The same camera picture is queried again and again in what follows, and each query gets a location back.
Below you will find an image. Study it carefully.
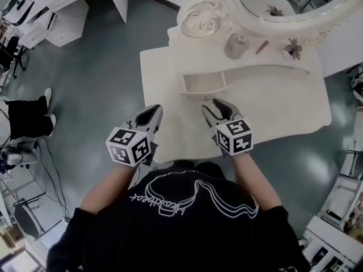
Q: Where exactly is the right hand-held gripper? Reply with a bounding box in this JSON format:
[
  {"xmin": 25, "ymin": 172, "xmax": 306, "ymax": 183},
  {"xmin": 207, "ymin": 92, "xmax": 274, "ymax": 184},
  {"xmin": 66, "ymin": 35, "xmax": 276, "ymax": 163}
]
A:
[{"xmin": 201, "ymin": 99, "xmax": 254, "ymax": 157}]

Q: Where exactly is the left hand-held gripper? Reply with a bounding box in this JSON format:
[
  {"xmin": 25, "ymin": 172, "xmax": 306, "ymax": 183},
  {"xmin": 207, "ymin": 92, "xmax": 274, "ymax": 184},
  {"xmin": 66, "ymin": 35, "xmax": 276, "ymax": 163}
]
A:
[{"xmin": 105, "ymin": 104, "xmax": 164, "ymax": 168}]

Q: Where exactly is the white ornate dressing table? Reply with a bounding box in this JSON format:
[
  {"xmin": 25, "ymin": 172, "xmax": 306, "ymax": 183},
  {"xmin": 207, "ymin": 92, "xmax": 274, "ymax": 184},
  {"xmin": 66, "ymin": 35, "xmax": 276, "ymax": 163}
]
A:
[{"xmin": 140, "ymin": 21, "xmax": 332, "ymax": 165}]

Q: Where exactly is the person's right forearm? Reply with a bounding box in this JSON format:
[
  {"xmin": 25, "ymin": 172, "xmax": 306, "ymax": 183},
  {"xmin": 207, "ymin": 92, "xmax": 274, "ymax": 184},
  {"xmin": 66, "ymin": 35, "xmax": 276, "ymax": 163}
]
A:
[{"xmin": 231, "ymin": 151, "xmax": 283, "ymax": 212}]

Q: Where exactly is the person's left forearm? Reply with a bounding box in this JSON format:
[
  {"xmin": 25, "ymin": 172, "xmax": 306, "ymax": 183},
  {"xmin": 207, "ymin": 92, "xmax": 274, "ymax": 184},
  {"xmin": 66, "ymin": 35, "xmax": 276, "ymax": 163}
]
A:
[{"xmin": 79, "ymin": 163, "xmax": 140, "ymax": 215}]

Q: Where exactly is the person's black trouser leg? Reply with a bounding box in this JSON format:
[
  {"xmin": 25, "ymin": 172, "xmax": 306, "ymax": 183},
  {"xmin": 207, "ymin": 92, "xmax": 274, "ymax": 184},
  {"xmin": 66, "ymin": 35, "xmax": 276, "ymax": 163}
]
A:
[{"xmin": 195, "ymin": 161, "xmax": 225, "ymax": 182}]

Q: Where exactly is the small brown stick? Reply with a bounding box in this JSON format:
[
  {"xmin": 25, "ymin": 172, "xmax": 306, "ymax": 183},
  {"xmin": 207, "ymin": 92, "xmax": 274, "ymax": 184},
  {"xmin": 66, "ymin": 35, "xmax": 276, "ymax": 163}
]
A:
[{"xmin": 255, "ymin": 40, "xmax": 270, "ymax": 55}]

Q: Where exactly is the person's black printed shirt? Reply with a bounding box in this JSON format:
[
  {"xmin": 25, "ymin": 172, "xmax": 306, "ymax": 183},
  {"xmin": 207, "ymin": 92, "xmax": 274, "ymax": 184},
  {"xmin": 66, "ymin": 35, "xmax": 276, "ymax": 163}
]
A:
[{"xmin": 48, "ymin": 160, "xmax": 311, "ymax": 272}]

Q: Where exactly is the grey shell chair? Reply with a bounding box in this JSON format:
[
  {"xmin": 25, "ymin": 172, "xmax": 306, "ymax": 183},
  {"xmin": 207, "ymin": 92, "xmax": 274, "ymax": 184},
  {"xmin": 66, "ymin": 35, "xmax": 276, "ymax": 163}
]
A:
[{"xmin": 0, "ymin": 144, "xmax": 38, "ymax": 168}]

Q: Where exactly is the white black sneaker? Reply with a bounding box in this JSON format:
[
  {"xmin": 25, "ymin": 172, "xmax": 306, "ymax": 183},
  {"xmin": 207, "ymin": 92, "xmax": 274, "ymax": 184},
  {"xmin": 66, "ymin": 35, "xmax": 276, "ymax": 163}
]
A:
[{"xmin": 350, "ymin": 63, "xmax": 363, "ymax": 107}]

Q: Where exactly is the white work table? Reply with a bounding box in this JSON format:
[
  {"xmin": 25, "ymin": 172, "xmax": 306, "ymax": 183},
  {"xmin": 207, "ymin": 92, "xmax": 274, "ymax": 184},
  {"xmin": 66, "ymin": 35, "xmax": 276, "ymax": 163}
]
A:
[
  {"xmin": 300, "ymin": 216, "xmax": 363, "ymax": 272},
  {"xmin": 316, "ymin": 177, "xmax": 363, "ymax": 229}
]

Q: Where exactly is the black office chair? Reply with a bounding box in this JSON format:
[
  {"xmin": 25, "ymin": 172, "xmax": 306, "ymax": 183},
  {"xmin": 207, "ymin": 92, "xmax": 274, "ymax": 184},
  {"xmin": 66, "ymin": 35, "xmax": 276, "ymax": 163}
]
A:
[{"xmin": 0, "ymin": 35, "xmax": 29, "ymax": 80}]

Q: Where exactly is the oval mirror ornate white frame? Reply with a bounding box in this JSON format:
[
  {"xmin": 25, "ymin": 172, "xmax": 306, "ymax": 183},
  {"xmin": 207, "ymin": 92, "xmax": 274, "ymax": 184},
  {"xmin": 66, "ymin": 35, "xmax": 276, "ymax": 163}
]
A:
[{"xmin": 177, "ymin": 0, "xmax": 363, "ymax": 49}]

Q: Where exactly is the black frame chair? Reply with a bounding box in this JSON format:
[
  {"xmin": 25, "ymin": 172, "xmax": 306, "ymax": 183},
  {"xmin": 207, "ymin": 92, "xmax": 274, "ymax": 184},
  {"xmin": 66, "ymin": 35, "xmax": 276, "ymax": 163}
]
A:
[{"xmin": 12, "ymin": 198, "xmax": 48, "ymax": 242}]

